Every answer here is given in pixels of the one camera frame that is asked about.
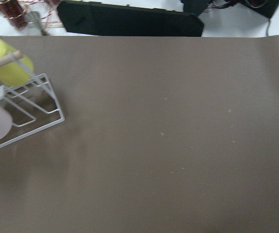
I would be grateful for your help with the yellow cup in rack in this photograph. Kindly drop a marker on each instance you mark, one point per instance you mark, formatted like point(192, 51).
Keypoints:
point(12, 74)

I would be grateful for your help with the long black speaker bar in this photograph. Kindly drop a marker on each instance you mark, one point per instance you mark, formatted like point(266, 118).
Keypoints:
point(95, 18)

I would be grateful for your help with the white wire cup rack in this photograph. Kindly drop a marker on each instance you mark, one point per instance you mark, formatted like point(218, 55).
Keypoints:
point(33, 106)

